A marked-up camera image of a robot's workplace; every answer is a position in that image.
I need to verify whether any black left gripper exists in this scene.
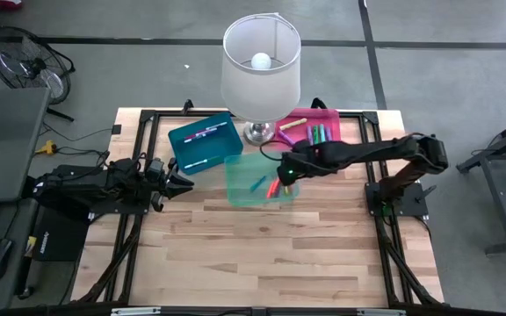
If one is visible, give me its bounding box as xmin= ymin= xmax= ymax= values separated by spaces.
xmin=145 ymin=156 xmax=195 ymax=213

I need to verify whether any purple highlighter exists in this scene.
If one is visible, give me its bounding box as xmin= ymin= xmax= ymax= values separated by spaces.
xmin=278 ymin=129 xmax=296 ymax=147

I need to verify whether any blue marker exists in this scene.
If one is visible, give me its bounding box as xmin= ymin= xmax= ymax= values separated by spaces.
xmin=183 ymin=154 xmax=221 ymax=170

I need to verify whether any light green highlighter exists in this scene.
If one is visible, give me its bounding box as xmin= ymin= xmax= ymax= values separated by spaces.
xmin=278 ymin=117 xmax=308 ymax=132

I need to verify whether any magenta capped white marker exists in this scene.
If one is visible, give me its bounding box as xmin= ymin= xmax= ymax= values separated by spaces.
xmin=184 ymin=127 xmax=213 ymax=141

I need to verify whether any pink plastic bin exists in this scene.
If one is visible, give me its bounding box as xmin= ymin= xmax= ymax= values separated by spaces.
xmin=273 ymin=107 xmax=342 ymax=147

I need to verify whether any blue plastic bin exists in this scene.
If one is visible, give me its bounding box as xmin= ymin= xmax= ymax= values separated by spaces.
xmin=167 ymin=111 xmax=244 ymax=176

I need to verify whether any translucent green plastic bin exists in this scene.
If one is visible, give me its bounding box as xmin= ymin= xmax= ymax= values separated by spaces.
xmin=223 ymin=151 xmax=300 ymax=208

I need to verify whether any white shade table lamp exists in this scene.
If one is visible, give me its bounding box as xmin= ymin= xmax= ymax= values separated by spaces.
xmin=220 ymin=12 xmax=302 ymax=147

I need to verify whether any black mini computer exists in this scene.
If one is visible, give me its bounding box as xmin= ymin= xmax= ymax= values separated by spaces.
xmin=31 ymin=205 xmax=90 ymax=263

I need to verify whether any yellow power plug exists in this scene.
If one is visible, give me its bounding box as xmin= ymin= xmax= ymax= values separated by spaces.
xmin=35 ymin=140 xmax=59 ymax=156

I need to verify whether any tilted computer monitor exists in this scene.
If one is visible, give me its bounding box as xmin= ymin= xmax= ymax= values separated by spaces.
xmin=0 ymin=87 xmax=51 ymax=205

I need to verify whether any black floor fan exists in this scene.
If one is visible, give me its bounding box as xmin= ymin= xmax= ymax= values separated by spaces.
xmin=0 ymin=25 xmax=76 ymax=123

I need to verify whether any black metal stand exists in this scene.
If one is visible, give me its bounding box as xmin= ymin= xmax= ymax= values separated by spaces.
xmin=455 ymin=111 xmax=506 ymax=256

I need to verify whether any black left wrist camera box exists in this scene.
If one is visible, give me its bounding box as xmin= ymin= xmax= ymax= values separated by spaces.
xmin=146 ymin=158 xmax=166 ymax=182

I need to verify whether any black table frame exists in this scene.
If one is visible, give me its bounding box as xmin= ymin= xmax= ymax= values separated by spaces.
xmin=75 ymin=108 xmax=443 ymax=308

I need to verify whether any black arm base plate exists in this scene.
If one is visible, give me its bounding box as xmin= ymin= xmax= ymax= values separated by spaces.
xmin=52 ymin=164 xmax=152 ymax=216
xmin=365 ymin=181 xmax=430 ymax=219

